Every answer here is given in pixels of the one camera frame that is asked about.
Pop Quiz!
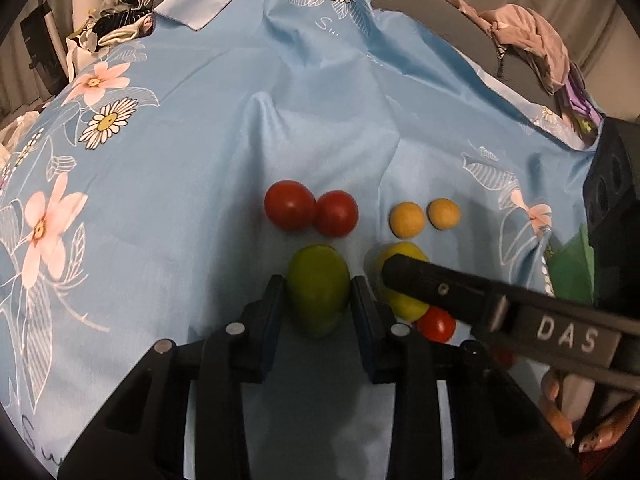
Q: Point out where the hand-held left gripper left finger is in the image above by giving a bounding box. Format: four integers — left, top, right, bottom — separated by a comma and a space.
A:
59, 274, 288, 480

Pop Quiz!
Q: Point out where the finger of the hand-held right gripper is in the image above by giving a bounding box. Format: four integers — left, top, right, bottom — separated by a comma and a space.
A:
381, 253, 507, 335

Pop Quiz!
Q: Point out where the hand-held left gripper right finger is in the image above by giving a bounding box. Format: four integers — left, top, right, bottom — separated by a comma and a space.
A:
351, 275, 587, 480

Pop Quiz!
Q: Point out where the large yellow tomato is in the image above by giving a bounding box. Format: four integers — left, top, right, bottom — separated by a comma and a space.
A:
375, 241, 432, 322

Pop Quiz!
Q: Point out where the small red tomato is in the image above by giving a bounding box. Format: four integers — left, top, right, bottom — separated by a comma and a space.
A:
416, 306, 457, 343

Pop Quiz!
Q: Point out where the green tomato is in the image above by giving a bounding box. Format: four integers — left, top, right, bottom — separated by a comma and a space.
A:
286, 244, 351, 339

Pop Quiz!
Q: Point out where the green bowl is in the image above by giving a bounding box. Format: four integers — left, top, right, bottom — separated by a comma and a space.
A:
546, 223, 597, 307

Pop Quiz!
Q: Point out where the small orange tomato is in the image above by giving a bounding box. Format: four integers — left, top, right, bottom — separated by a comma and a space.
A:
389, 202, 427, 239
427, 198, 462, 230

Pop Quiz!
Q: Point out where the person's right hand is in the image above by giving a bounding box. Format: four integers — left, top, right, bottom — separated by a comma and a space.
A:
541, 371, 632, 456

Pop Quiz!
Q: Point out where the blue floral bed sheet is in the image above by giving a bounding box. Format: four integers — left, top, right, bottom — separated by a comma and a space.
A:
0, 0, 603, 480

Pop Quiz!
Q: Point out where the purple cloth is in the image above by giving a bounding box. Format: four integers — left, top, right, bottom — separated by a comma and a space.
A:
561, 64, 607, 126

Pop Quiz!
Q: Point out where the grey sofa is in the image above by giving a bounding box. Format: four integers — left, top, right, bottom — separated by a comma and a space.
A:
357, 0, 640, 126

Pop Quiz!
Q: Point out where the pink garment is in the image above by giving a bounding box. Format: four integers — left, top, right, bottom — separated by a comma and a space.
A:
430, 0, 572, 97

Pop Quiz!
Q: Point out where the white crumpled cloth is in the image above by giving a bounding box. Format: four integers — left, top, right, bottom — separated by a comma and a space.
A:
0, 109, 42, 162

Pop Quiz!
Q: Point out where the black box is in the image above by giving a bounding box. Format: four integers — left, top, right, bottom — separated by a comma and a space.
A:
20, 1, 69, 100

